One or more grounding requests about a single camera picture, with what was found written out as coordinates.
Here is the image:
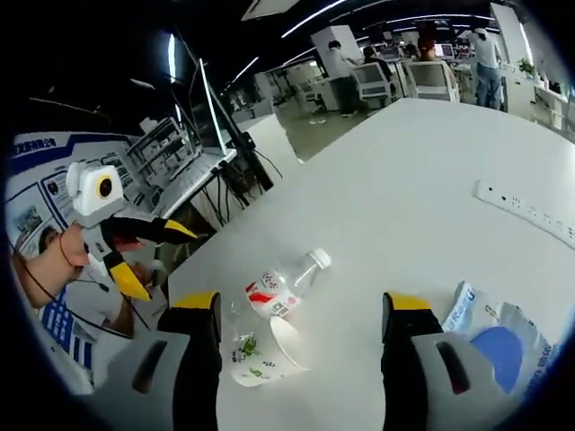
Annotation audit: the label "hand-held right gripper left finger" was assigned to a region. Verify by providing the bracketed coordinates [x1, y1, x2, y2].
[105, 290, 225, 431]

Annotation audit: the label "clear plastic water bottle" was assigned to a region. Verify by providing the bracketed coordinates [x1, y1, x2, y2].
[244, 247, 332, 320]

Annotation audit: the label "red string bracelet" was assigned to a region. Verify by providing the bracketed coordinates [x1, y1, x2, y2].
[59, 233, 84, 270]

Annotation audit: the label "open laptop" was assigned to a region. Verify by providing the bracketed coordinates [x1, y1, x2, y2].
[156, 57, 239, 212]

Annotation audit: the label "person's left hand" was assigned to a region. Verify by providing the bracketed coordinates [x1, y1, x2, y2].
[57, 223, 93, 273]

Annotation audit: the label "black hanging cables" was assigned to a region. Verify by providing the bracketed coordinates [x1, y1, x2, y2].
[201, 170, 270, 225]

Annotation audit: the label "white recessed power strip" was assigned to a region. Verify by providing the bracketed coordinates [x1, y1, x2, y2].
[473, 179, 575, 251]

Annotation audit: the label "blue white wall poster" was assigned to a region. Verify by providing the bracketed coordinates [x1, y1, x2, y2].
[8, 132, 131, 252]

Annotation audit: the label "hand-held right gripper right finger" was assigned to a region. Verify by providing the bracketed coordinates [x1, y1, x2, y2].
[380, 291, 522, 431]

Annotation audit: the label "white tabletop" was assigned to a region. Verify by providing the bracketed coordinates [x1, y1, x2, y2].
[165, 97, 575, 431]

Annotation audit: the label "person's white printed shirt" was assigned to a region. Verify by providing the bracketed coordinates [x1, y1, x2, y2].
[40, 268, 136, 391]

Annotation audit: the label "white paper cup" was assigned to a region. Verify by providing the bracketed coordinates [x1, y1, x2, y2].
[231, 316, 311, 388]

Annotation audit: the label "pale packet with blue pad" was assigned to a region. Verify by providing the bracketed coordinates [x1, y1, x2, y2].
[442, 280, 562, 396]

